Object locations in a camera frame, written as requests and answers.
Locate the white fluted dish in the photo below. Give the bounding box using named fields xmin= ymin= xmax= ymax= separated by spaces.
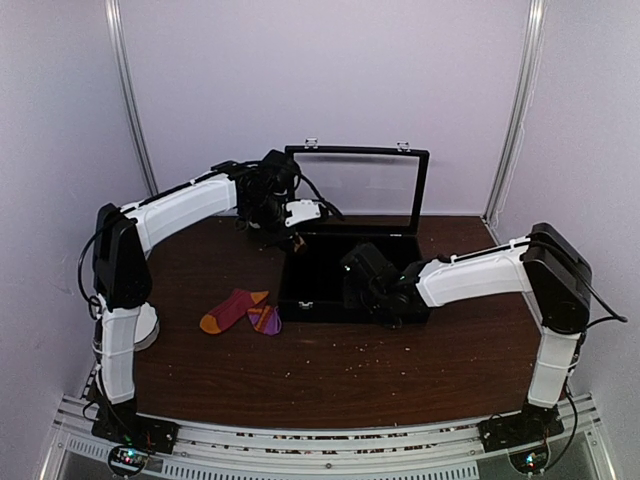
xmin=134 ymin=303 xmax=160 ymax=352

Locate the aluminium front rail frame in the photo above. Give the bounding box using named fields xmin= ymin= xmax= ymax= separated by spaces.
xmin=35 ymin=395 xmax=625 ymax=479

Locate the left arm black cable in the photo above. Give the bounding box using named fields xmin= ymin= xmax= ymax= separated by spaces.
xmin=234 ymin=159 xmax=346 ymax=221

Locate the aluminium corner post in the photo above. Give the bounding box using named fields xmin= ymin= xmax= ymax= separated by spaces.
xmin=104 ymin=0 xmax=160 ymax=197
xmin=483 ymin=0 xmax=547 ymax=229

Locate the left aluminium corner post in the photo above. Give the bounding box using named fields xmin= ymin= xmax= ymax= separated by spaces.
xmin=104 ymin=0 xmax=160 ymax=197

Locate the right aluminium corner post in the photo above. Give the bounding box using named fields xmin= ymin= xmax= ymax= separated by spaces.
xmin=483 ymin=0 xmax=547 ymax=229

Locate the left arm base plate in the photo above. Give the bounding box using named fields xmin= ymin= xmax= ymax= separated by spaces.
xmin=91 ymin=405 xmax=179 ymax=454

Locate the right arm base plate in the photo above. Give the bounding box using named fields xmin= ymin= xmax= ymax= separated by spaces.
xmin=477 ymin=401 xmax=564 ymax=452

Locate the black tan argyle sock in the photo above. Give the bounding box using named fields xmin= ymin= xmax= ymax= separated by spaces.
xmin=291 ymin=233 xmax=307 ymax=255

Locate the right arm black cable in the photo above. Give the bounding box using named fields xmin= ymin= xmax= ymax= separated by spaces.
xmin=529 ymin=239 xmax=630 ymax=326

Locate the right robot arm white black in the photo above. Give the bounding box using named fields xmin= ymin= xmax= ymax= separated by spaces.
xmin=340 ymin=223 xmax=594 ymax=442

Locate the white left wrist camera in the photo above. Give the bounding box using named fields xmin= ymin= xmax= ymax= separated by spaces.
xmin=284 ymin=199 xmax=322 ymax=227

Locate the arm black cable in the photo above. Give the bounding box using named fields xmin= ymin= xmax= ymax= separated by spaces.
xmin=234 ymin=159 xmax=346 ymax=221
xmin=529 ymin=239 xmax=630 ymax=326

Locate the purple orange striped sock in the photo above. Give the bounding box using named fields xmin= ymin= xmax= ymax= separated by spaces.
xmin=247 ymin=305 xmax=282 ymax=336

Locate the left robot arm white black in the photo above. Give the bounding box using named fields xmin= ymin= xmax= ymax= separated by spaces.
xmin=82 ymin=150 xmax=302 ymax=444

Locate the black display case glass lid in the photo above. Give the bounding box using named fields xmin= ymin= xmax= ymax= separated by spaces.
xmin=277 ymin=137 xmax=432 ymax=329

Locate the maroon orange-toed sock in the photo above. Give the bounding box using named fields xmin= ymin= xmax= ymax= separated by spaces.
xmin=199 ymin=289 xmax=269 ymax=335

